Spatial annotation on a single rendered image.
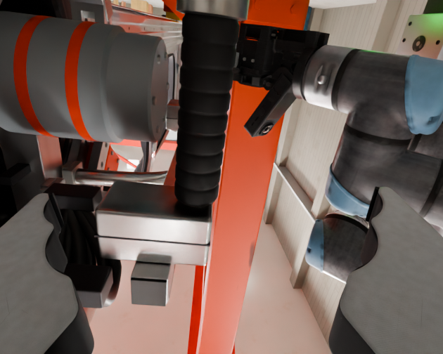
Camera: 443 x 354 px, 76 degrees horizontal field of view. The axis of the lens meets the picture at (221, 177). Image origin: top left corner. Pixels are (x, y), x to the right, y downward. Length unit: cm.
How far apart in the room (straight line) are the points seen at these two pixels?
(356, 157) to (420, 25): 54
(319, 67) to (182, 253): 27
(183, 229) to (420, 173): 27
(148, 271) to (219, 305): 106
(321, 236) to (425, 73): 46
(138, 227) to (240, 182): 70
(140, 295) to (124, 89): 20
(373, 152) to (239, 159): 57
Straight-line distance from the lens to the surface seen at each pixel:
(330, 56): 39
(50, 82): 35
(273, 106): 44
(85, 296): 26
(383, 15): 589
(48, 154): 46
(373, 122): 36
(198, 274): 305
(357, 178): 38
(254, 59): 44
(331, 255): 72
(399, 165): 38
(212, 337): 146
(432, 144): 95
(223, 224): 100
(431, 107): 35
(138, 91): 33
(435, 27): 83
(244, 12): 19
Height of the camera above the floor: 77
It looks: 27 degrees up
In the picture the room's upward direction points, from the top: 173 degrees counter-clockwise
